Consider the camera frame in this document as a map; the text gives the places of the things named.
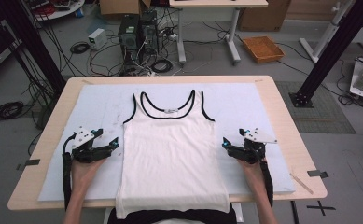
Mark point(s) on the black metal frame post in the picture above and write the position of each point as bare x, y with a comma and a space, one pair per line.
331, 53
36, 46

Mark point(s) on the orange shallow tray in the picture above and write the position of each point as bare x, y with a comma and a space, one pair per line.
263, 49

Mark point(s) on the person's dark clothing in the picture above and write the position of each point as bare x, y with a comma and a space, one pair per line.
170, 216

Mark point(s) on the person's left hand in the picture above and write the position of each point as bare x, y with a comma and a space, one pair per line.
82, 174

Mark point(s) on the white metal stand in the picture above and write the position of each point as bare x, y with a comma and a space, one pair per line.
325, 34

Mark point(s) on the black tape cross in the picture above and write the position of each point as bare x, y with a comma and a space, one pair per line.
321, 207

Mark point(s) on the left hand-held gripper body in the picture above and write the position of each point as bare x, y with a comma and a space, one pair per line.
87, 152

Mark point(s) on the grey floor mat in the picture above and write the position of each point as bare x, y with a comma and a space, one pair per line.
319, 109

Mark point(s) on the black tape strip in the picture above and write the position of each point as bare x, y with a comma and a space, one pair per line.
317, 174
30, 163

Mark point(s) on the small white box device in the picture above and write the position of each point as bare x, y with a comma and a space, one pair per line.
97, 39

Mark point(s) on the thin wooden stick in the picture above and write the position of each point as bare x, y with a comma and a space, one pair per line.
302, 184

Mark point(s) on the white tank top black trim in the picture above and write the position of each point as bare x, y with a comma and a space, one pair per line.
170, 149

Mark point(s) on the black computer tower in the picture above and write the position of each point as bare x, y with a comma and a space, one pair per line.
149, 35
128, 40

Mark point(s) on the cardboard box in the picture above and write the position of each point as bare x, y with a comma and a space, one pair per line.
120, 7
264, 15

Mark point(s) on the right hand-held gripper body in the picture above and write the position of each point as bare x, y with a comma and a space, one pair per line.
250, 152

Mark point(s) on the white desk with legs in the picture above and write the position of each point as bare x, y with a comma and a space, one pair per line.
219, 3

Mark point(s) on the round white table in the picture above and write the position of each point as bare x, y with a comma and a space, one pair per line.
54, 9

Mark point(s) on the person's right hand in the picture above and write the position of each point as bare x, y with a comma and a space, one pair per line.
254, 174

